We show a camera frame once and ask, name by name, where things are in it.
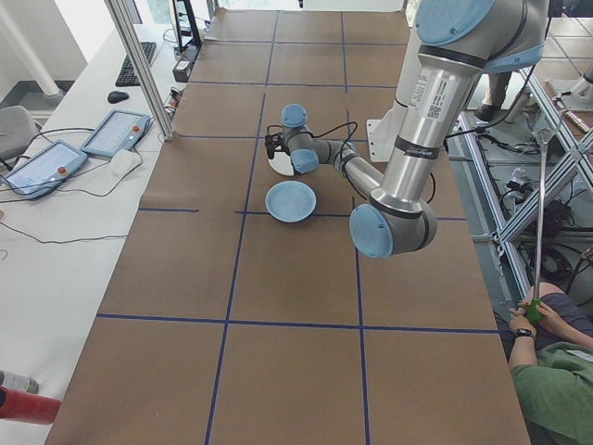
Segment black monitor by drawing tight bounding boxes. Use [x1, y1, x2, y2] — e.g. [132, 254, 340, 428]
[170, 0, 208, 51]

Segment aluminium extrusion post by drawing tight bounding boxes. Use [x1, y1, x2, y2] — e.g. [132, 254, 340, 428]
[104, 0, 175, 141]

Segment person in green shirt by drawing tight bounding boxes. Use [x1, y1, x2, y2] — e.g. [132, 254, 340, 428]
[493, 282, 593, 445]

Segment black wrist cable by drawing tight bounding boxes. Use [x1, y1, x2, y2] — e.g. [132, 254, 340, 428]
[266, 121, 360, 161]

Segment person's left hand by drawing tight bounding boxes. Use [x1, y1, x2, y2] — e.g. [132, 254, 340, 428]
[509, 300, 557, 335]

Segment grey chair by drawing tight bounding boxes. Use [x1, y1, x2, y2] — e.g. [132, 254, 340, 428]
[0, 105, 38, 161]

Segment black computer box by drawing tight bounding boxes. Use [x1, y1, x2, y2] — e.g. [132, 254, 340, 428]
[171, 44, 200, 84]

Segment blue-framed teach pendant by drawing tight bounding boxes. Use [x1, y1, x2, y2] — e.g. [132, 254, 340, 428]
[0, 140, 89, 201]
[80, 109, 153, 161]

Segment metal rod with green handle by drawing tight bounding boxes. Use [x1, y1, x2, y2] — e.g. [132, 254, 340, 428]
[525, 127, 557, 325]

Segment white ceramic plate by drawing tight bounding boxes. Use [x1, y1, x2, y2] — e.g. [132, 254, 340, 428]
[269, 155, 297, 178]

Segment person's left forearm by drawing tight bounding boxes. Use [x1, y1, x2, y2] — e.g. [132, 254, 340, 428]
[508, 334, 541, 372]

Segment clear drinking bottle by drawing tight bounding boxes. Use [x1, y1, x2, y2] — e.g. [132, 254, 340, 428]
[0, 369, 41, 395]

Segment white crumpled cloth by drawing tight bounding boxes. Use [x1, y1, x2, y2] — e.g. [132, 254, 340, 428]
[109, 147, 144, 179]

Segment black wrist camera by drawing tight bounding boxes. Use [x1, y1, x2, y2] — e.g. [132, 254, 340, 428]
[264, 131, 285, 161]

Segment thin black desk cable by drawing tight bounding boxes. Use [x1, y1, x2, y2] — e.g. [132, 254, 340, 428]
[69, 183, 143, 198]
[0, 217, 129, 245]

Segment pale blue-green ceramic plate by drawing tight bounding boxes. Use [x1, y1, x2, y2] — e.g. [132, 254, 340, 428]
[264, 180, 318, 223]

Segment V-shaped metal bar frame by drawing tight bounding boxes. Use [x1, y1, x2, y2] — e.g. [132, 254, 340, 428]
[444, 64, 593, 302]

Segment person in tan trousers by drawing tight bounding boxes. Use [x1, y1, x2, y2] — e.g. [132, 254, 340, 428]
[473, 69, 511, 122]

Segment white round pillar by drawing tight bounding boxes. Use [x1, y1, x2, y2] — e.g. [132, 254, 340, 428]
[0, 0, 64, 98]

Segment blue ceramic plate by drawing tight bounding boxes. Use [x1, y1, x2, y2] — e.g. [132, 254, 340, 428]
[266, 203, 317, 227]

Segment black keyboard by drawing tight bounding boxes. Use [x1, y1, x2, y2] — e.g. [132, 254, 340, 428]
[114, 41, 158, 88]

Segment red bottle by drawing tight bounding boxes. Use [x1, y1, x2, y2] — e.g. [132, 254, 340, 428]
[0, 387, 63, 426]

